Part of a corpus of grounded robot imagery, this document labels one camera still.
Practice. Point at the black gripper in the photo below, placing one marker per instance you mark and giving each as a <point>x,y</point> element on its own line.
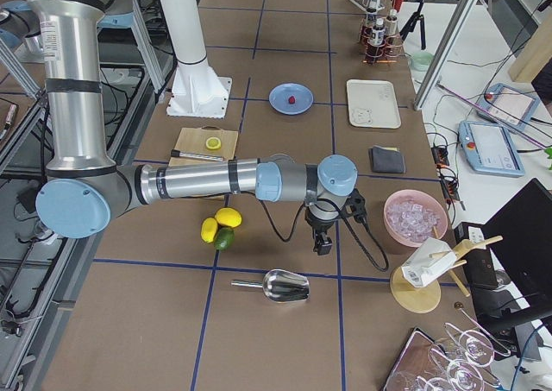
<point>318,226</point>

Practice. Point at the blue plate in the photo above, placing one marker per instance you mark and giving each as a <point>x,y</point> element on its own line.
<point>278,98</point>

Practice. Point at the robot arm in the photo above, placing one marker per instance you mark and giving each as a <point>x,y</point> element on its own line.
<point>86,189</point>

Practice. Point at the metal scoop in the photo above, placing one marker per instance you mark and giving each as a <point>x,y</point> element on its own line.
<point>279,285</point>

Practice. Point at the pink bowl of ice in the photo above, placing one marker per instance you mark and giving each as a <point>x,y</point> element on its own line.
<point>412,216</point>

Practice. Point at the green lime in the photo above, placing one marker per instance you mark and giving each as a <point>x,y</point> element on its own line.
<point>224,238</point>

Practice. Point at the wooden stand with paper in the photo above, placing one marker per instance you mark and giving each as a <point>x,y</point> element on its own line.
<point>415,285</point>

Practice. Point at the yellow lemon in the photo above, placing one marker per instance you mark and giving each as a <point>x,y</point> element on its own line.
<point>209,229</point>
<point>228,217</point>

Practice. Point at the grey folded cloth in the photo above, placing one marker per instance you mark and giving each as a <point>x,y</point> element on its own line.
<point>386,160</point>

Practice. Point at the cream bear tray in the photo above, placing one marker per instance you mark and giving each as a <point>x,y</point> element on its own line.
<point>372,104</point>

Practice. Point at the lemon half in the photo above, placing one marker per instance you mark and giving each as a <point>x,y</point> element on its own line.
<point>213,143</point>

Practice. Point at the wooden cutting board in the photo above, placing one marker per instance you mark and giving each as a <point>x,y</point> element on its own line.
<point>207,149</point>

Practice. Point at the metal rod black cap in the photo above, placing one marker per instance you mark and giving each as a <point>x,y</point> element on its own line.
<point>194,156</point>

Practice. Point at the clear wine glasses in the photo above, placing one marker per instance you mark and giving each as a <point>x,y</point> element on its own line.
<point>460,360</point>

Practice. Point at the blue teach pendant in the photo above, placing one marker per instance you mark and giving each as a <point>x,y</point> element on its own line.
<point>509,105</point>
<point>489,149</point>

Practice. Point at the black monitor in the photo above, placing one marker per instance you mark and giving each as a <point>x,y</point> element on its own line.
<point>524,222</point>

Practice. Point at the green bowl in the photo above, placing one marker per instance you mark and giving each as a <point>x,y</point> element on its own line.
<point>421,60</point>

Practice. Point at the tea bottle white cap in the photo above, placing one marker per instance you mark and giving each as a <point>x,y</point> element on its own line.
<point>378,33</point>

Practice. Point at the black tripod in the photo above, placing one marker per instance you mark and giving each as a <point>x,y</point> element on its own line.
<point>416,18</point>

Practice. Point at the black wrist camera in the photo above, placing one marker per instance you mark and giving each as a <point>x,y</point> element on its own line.
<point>355,207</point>

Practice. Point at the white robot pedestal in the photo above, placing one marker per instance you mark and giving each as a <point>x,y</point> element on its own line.
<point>197,91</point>

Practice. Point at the copper wire bottle rack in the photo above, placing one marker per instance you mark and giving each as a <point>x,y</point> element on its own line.
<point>388,52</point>

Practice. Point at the aluminium frame post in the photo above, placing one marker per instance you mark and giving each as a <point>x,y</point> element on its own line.
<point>451,34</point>

